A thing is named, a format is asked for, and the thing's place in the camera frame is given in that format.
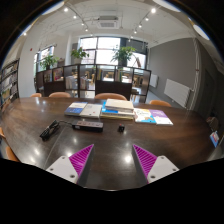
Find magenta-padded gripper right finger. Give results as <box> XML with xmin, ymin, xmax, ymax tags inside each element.
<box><xmin>132</xmin><ymin>143</ymin><xmax>180</xmax><ymax>185</ymax></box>

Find cyan illustrated book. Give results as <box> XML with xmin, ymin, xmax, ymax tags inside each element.
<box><xmin>133</xmin><ymin>107</ymin><xmax>158</xmax><ymax>125</ymax></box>

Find large blue book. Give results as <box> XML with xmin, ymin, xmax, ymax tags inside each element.
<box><xmin>99</xmin><ymin>101</ymin><xmax>136</xmax><ymax>119</ymax></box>

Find large yellowish book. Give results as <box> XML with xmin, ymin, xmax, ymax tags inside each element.
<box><xmin>99</xmin><ymin>114</ymin><xmax>135</xmax><ymax>121</ymax></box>

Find black power cable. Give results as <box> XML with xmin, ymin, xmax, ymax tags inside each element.
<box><xmin>39</xmin><ymin>119</ymin><xmax>74</xmax><ymax>142</ymax></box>

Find tall wall bookshelf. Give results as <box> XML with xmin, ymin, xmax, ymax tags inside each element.
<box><xmin>0</xmin><ymin>59</ymin><xmax>20</xmax><ymax>108</ymax></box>

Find dark cube shelf unit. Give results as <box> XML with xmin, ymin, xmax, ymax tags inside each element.
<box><xmin>34</xmin><ymin>63</ymin><xmax>153</xmax><ymax>104</ymax></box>

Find large bright window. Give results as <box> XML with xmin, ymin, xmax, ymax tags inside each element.
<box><xmin>79</xmin><ymin>36</ymin><xmax>148</xmax><ymax>69</ymax></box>

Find ceiling spot lights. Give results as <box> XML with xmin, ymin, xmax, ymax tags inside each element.
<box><xmin>21</xmin><ymin>6</ymin><xmax>158</xmax><ymax>44</ymax></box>

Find green potted plants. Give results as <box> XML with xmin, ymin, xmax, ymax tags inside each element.
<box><xmin>39</xmin><ymin>45</ymin><xmax>137</xmax><ymax>71</ymax></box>

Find blue cover book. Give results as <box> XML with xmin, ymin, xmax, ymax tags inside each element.
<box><xmin>64</xmin><ymin>101</ymin><xmax>88</xmax><ymax>118</ymax></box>

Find orange chairs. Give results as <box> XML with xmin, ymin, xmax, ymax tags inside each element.
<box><xmin>0</xmin><ymin>92</ymin><xmax>173</xmax><ymax>163</ymax></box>

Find large grey-white book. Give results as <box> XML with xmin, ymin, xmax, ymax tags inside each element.
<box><xmin>104</xmin><ymin>98</ymin><xmax>135</xmax><ymax>114</ymax></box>

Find white cover book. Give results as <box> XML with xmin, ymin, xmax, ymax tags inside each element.
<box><xmin>79</xmin><ymin>103</ymin><xmax>104</xmax><ymax>120</ymax></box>

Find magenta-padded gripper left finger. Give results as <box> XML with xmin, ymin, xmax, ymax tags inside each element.
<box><xmin>45</xmin><ymin>143</ymin><xmax>95</xmax><ymax>185</ymax></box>

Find purple cover book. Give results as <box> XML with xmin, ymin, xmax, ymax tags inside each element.
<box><xmin>148</xmin><ymin>108</ymin><xmax>174</xmax><ymax>127</ymax></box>

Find ceiling air conditioner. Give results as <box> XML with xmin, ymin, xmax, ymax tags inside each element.
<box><xmin>96</xmin><ymin>15</ymin><xmax>120</xmax><ymax>30</ymax></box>

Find small white wall radiator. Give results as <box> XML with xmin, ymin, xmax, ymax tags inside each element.
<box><xmin>149</xmin><ymin>73</ymin><xmax>159</xmax><ymax>89</ymax></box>

